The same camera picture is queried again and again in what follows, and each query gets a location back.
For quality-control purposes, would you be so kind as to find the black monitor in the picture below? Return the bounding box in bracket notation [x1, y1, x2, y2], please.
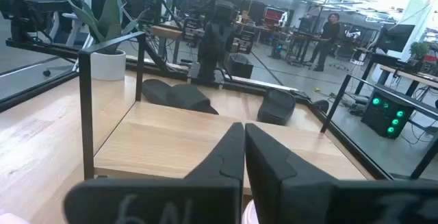
[376, 23, 416, 53]

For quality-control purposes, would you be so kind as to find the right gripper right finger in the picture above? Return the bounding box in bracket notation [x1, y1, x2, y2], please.
[244, 123, 438, 224]

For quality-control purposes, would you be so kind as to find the black rounded mount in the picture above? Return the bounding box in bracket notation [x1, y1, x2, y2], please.
[313, 99, 330, 114]

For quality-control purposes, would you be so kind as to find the computer tower with green lights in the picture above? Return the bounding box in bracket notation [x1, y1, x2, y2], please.
[361, 92, 417, 139]

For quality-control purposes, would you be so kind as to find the white metal stand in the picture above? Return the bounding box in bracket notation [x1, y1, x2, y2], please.
[47, 11, 94, 73]

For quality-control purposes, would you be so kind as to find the snake plant in white pot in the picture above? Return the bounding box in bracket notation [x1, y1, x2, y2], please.
[56, 0, 148, 82]

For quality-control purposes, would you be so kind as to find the black-framed wooden shelf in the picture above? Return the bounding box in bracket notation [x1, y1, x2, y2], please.
[77, 31, 438, 197]

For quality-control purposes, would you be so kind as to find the person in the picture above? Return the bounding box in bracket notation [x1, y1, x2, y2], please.
[307, 12, 342, 73]

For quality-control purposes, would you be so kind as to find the black floor box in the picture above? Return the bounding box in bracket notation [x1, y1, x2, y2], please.
[227, 53, 255, 79]

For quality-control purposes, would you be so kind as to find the red tool cabinet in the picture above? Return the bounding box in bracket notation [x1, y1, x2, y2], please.
[263, 7, 285, 27]

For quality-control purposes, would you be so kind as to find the small green potted plant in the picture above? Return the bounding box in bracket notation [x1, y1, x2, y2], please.
[409, 41, 430, 60]

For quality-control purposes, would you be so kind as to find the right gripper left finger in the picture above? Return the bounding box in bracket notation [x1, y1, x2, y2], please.
[63, 121, 246, 224]

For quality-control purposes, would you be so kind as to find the black equipment stack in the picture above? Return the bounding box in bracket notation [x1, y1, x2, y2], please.
[0, 0, 86, 45]

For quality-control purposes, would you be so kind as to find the black table frame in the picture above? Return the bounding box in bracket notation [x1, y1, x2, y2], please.
[0, 38, 394, 181]

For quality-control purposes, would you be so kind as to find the black slide sandal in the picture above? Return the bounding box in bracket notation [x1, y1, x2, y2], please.
[256, 88, 297, 127]
[141, 78, 220, 116]

